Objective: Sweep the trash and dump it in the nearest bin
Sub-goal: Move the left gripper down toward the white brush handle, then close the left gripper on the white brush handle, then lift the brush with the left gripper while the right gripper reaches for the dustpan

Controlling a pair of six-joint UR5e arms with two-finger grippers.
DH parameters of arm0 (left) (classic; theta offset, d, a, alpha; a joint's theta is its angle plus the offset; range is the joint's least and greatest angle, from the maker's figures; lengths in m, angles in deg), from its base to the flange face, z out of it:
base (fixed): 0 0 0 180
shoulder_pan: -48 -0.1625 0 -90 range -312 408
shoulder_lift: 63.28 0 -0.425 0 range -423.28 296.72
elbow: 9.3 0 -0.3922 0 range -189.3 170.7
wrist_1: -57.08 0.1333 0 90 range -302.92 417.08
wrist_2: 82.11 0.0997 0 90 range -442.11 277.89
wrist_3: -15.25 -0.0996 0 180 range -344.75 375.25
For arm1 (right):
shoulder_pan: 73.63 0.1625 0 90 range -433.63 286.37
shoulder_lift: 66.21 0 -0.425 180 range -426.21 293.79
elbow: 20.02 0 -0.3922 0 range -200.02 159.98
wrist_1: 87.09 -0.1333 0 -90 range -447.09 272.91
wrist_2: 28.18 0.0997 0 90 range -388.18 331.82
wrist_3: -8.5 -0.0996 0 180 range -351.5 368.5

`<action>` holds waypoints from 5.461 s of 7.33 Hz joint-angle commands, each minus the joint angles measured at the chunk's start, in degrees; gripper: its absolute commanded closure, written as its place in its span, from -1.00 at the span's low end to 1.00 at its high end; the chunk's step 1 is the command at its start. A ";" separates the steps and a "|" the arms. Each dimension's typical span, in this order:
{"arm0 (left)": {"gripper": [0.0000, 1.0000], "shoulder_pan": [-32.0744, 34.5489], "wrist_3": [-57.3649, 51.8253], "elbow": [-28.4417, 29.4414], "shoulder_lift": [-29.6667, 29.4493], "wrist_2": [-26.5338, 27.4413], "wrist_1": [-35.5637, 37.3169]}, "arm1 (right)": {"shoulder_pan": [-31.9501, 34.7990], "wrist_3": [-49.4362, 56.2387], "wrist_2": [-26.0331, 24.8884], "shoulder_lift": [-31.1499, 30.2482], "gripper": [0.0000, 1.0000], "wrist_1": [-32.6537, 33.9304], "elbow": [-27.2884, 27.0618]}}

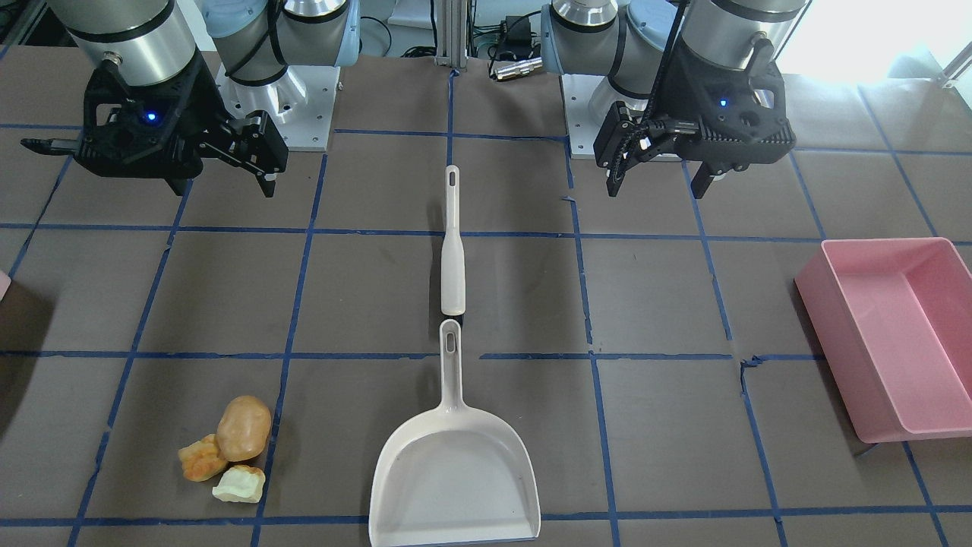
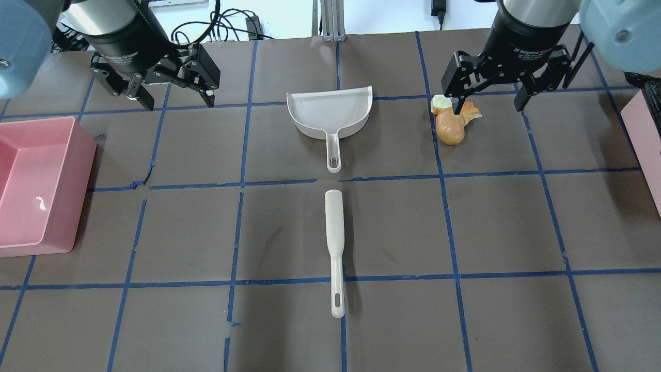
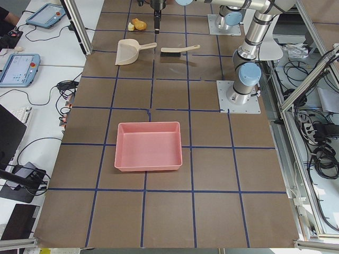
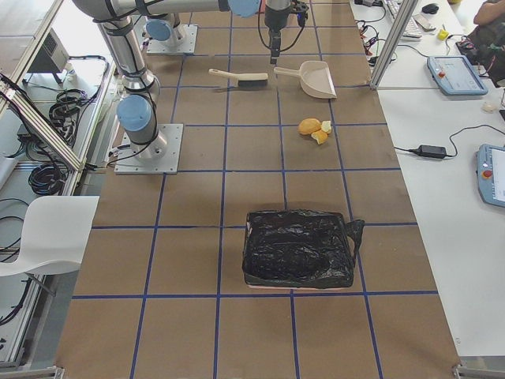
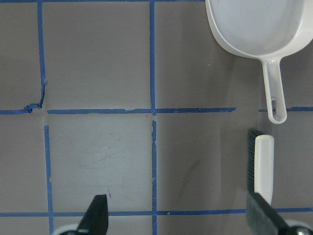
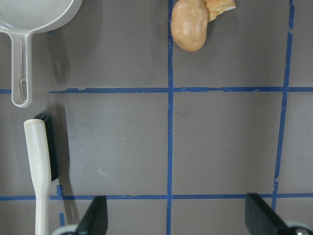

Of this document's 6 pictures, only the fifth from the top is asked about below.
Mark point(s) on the cream plastic dustpan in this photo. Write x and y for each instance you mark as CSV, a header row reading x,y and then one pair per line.
x,y
266,30

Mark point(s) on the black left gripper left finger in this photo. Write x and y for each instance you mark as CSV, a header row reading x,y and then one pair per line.
x,y
96,219

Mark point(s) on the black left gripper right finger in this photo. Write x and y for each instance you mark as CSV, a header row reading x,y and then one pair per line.
x,y
262,219

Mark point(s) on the cream brush black bristles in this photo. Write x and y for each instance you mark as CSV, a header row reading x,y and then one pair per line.
x,y
260,164

